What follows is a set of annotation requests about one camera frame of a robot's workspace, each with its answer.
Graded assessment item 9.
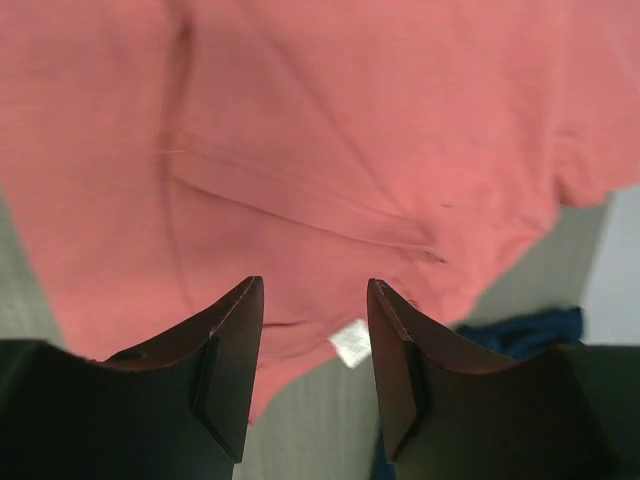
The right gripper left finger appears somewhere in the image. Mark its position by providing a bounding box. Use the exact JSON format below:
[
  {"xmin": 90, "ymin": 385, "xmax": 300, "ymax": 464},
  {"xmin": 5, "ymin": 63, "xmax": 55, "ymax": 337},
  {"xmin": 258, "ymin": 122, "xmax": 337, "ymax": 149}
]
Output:
[{"xmin": 1, "ymin": 277, "xmax": 264, "ymax": 479}]

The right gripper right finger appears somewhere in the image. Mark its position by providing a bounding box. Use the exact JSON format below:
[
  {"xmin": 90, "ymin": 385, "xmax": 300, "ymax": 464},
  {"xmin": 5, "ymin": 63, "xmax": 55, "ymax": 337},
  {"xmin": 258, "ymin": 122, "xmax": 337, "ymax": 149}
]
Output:
[{"xmin": 367, "ymin": 279, "xmax": 639, "ymax": 479}]

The red t shirt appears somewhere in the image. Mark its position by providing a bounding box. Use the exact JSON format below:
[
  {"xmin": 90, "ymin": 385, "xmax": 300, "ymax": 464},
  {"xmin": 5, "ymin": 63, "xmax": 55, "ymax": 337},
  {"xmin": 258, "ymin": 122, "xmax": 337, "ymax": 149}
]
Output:
[{"xmin": 1, "ymin": 1, "xmax": 639, "ymax": 416}]

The folded navy t shirt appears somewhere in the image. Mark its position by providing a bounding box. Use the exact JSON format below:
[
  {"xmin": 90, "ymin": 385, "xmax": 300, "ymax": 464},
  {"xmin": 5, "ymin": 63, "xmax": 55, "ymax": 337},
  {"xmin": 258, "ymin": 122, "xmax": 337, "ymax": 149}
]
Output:
[{"xmin": 369, "ymin": 308, "xmax": 583, "ymax": 479}]

